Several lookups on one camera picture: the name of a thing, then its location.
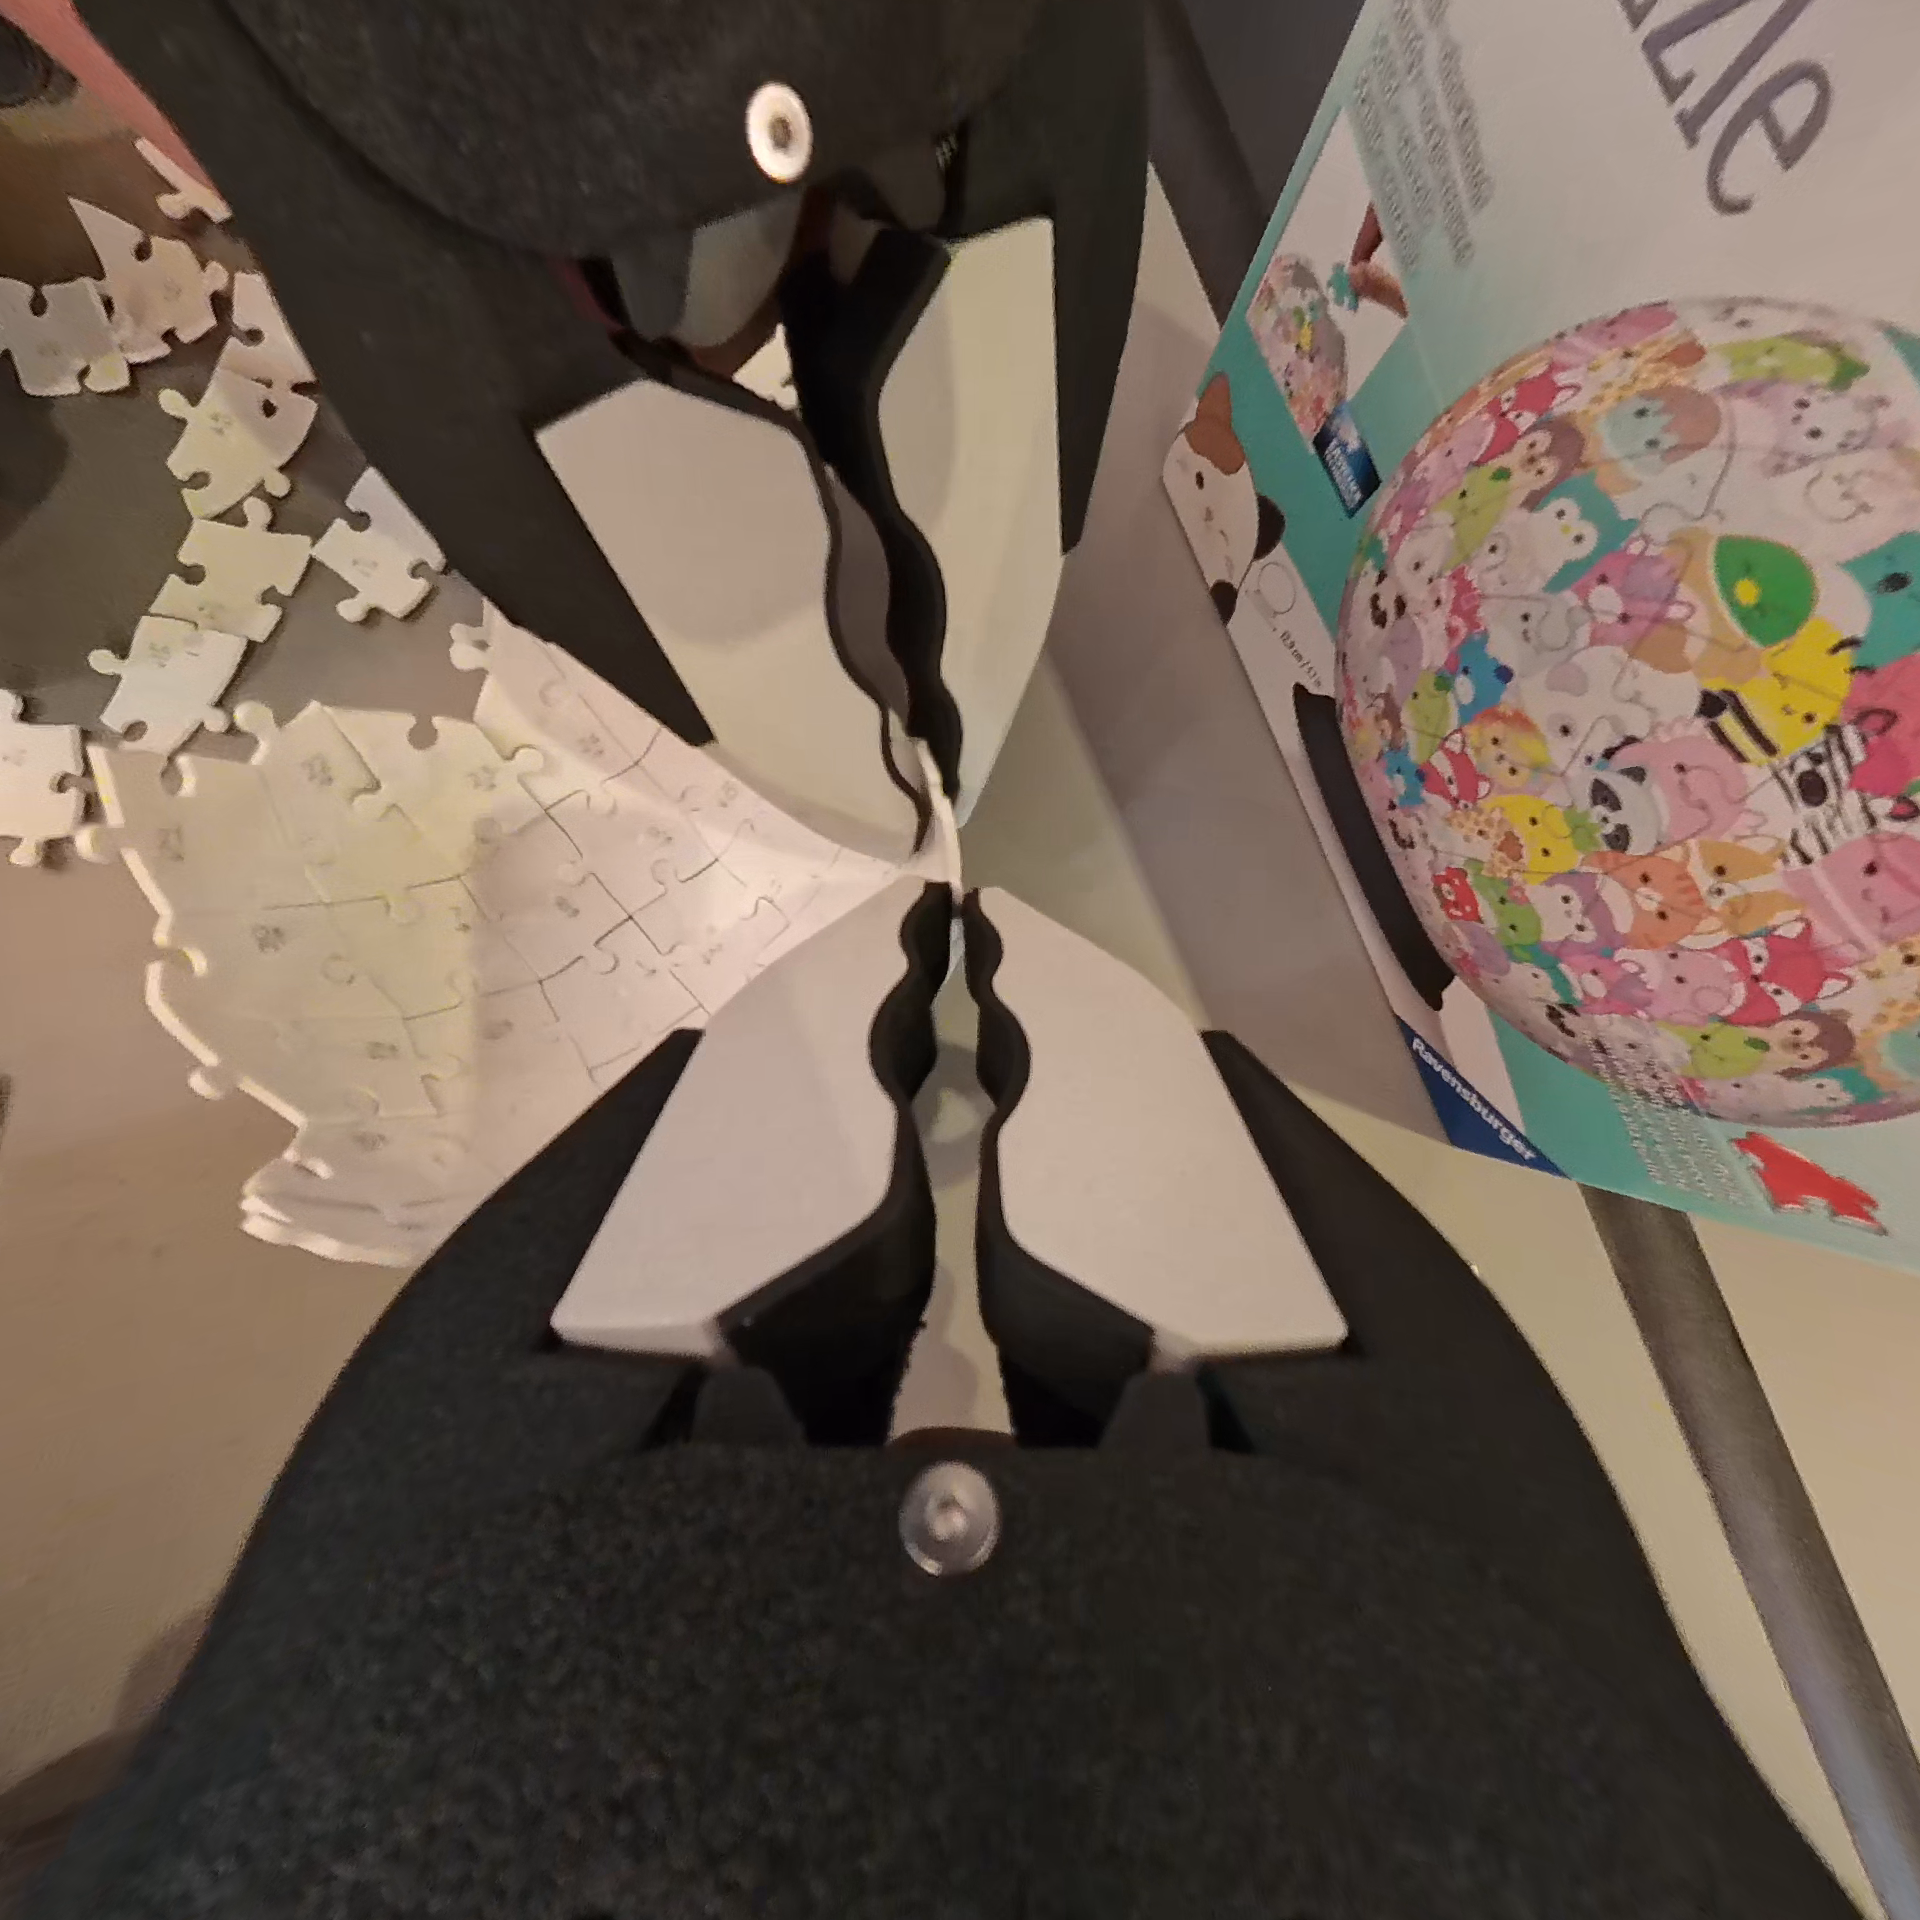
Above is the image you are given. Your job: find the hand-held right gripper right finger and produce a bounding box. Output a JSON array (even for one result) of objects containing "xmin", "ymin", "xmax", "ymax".
[{"xmin": 961, "ymin": 883, "xmax": 1351, "ymax": 1372}]

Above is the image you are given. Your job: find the white puzzle piece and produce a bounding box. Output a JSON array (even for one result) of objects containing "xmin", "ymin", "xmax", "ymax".
[{"xmin": 0, "ymin": 694, "xmax": 99, "ymax": 873}]

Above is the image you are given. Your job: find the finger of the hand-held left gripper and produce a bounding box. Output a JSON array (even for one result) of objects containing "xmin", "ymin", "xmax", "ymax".
[
  {"xmin": 888, "ymin": 216, "xmax": 1069, "ymax": 814},
  {"xmin": 534, "ymin": 301, "xmax": 965, "ymax": 880}
]

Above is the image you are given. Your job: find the colourful puzzle ball box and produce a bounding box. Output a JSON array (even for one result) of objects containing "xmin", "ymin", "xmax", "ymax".
[{"xmin": 1165, "ymin": 0, "xmax": 1920, "ymax": 1276}]

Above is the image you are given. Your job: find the partly built white puzzle ball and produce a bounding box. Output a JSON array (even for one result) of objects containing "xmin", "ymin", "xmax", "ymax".
[{"xmin": 85, "ymin": 618, "xmax": 965, "ymax": 1261}]

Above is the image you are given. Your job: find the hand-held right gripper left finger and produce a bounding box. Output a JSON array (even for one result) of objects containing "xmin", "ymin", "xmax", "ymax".
[{"xmin": 549, "ymin": 883, "xmax": 956, "ymax": 1369}]

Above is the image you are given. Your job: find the pile of loose puzzle pieces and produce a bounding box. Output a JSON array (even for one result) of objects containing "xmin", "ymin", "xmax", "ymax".
[{"xmin": 0, "ymin": 138, "xmax": 483, "ymax": 751}]

